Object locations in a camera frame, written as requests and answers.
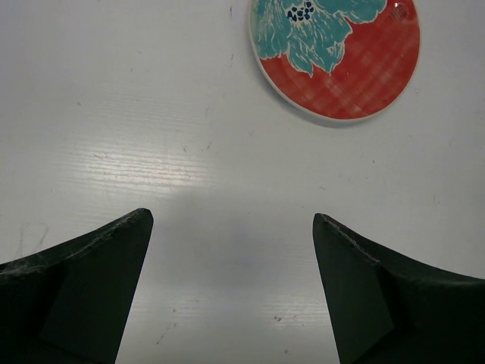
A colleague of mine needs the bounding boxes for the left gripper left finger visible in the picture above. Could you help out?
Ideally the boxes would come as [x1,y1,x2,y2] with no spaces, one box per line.
[1,209,154,363]

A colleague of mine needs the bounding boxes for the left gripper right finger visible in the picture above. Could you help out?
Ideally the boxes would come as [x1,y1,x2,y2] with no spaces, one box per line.
[312,214,484,363]

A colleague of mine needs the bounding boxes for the red plate with teal flower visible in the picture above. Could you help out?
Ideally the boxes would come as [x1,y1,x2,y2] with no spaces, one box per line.
[249,0,421,122]

